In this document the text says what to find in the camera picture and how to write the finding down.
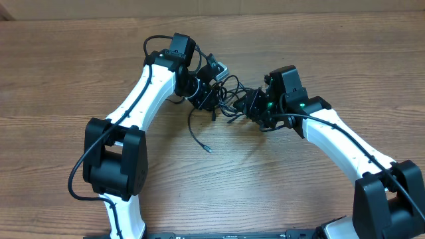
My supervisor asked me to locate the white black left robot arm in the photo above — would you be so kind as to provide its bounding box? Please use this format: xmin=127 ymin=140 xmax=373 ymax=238
xmin=76 ymin=33 xmax=228 ymax=238

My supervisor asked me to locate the black cable with small plug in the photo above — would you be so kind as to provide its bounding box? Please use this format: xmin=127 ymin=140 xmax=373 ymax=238
xmin=187 ymin=82 xmax=240 ymax=154

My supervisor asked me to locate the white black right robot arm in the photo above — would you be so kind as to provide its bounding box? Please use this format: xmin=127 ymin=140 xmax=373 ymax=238
xmin=233 ymin=65 xmax=424 ymax=238

